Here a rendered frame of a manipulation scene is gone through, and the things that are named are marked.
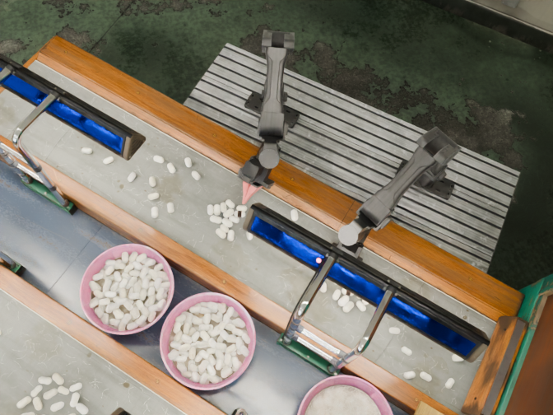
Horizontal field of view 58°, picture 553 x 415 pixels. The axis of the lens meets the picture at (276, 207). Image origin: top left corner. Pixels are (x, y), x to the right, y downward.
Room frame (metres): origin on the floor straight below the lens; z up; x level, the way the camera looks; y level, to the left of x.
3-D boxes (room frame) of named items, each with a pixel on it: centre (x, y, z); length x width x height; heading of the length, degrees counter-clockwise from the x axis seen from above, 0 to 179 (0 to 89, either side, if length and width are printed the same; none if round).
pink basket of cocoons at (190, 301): (0.21, 0.14, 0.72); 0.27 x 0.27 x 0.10
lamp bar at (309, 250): (0.36, -0.22, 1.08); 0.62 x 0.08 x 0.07; 67
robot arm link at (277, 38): (1.04, 0.07, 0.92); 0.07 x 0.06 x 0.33; 94
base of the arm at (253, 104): (1.06, 0.07, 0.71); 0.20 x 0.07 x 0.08; 71
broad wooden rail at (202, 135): (0.78, 0.07, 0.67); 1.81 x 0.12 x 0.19; 67
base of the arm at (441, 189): (0.87, -0.50, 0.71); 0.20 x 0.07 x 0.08; 71
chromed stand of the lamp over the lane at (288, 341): (0.29, -0.19, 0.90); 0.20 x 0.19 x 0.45; 67
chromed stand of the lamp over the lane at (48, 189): (0.67, 0.70, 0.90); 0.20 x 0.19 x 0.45; 67
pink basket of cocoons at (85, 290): (0.32, 0.39, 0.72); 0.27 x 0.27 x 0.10
